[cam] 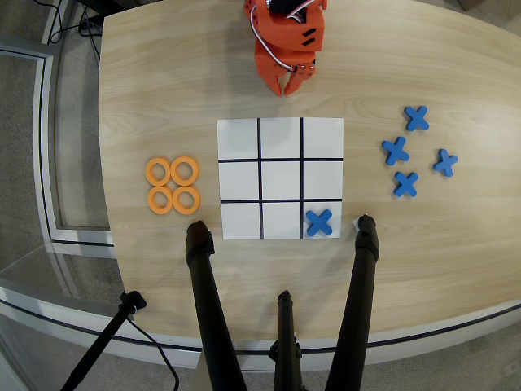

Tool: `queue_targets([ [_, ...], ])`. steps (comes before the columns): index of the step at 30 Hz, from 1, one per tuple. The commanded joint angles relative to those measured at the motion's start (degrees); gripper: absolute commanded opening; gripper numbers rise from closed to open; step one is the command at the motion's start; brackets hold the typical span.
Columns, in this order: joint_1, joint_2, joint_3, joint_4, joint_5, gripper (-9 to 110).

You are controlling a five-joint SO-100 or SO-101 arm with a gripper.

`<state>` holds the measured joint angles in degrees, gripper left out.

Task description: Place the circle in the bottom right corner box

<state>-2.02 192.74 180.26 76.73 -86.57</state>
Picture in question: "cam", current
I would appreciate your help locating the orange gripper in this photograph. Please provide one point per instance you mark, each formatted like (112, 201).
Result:
(273, 68)

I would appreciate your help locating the cardboard box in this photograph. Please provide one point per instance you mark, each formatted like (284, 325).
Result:
(474, 4)

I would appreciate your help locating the white tic-tac-toe grid sheet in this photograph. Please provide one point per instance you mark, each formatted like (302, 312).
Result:
(281, 179)

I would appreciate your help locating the blue foam cross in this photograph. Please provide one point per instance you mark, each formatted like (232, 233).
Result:
(417, 118)
(395, 150)
(445, 163)
(319, 222)
(406, 183)

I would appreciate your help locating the small white paper tag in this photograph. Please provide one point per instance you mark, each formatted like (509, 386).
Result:
(355, 224)

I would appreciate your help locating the black tripod leg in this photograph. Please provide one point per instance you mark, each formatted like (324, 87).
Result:
(207, 305)
(358, 305)
(287, 346)

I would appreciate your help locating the thin black stand pole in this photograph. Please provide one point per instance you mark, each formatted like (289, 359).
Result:
(102, 342)

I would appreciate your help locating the grey metal partition frame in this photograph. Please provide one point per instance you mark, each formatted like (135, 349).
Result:
(46, 142)

